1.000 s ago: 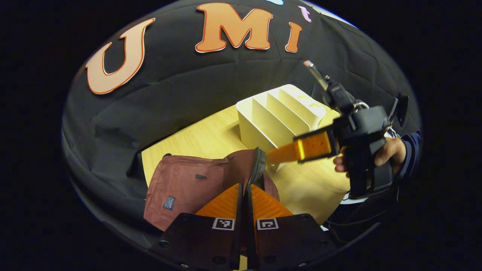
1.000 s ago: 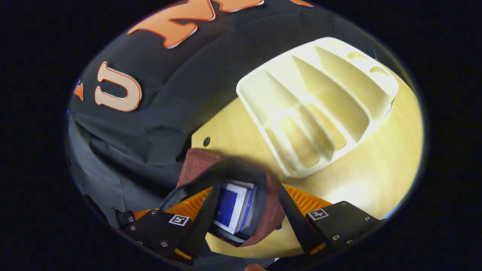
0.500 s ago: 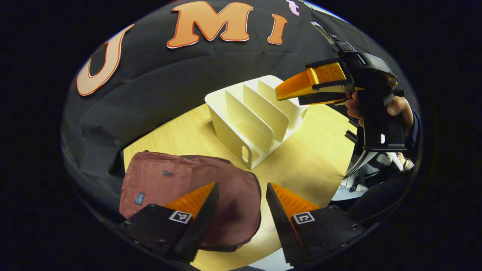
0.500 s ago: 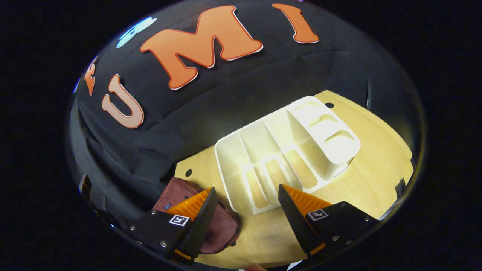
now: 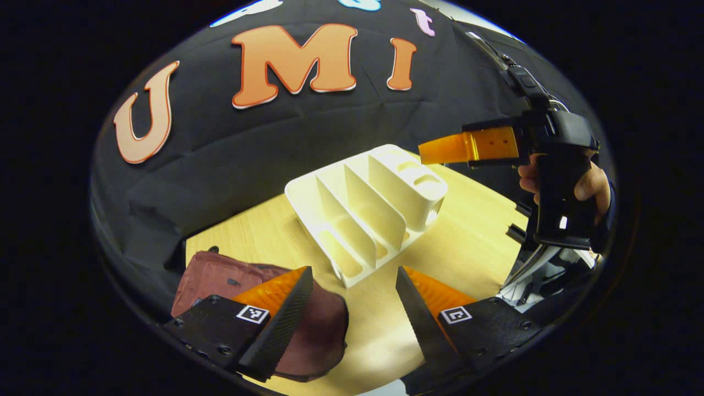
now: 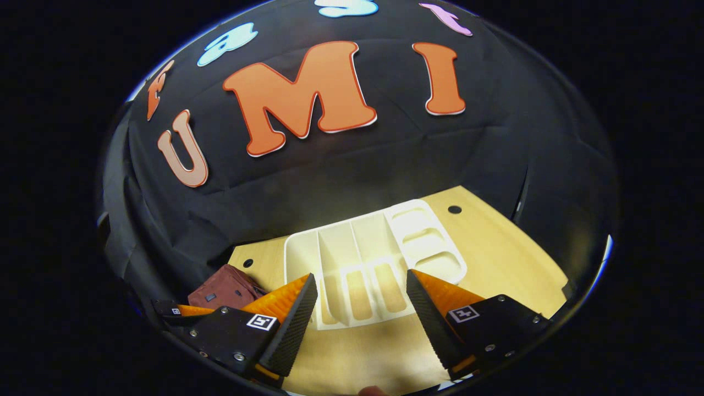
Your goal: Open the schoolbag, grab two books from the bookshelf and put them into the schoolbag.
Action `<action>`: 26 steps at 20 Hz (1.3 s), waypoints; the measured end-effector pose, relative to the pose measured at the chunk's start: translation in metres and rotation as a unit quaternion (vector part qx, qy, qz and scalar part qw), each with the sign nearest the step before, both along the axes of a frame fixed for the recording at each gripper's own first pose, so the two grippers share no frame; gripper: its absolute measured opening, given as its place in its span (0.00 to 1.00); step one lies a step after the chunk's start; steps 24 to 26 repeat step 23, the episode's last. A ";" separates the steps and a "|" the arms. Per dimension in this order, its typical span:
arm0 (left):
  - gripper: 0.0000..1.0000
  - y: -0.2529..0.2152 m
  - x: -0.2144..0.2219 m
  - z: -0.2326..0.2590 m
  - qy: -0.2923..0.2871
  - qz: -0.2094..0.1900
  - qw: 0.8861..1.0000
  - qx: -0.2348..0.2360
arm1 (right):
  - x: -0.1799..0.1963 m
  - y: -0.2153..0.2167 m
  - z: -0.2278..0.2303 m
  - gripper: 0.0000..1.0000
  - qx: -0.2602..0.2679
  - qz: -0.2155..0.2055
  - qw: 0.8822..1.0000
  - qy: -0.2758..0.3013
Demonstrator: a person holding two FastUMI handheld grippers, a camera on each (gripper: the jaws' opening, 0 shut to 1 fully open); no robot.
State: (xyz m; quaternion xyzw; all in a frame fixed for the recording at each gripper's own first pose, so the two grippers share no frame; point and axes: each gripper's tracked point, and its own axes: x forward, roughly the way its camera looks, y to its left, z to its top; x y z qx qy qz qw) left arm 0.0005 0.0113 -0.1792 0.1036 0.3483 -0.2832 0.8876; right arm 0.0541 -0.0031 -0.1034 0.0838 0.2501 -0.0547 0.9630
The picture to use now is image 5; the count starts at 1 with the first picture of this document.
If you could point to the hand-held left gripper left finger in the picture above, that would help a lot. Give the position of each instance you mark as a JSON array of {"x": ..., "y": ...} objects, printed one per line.
[{"x": 283, "y": 324}]

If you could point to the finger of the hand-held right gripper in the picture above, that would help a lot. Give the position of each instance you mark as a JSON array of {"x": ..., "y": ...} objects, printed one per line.
[{"x": 492, "y": 146}]

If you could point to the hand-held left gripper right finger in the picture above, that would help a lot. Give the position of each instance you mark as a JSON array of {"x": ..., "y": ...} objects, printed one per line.
[{"x": 421, "y": 324}]

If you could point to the maroon schoolbag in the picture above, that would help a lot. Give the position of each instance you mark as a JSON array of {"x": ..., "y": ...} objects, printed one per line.
[{"x": 324, "y": 324}]

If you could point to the white bookshelf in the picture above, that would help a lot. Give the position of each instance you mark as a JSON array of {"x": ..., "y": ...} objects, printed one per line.
[{"x": 396, "y": 187}]

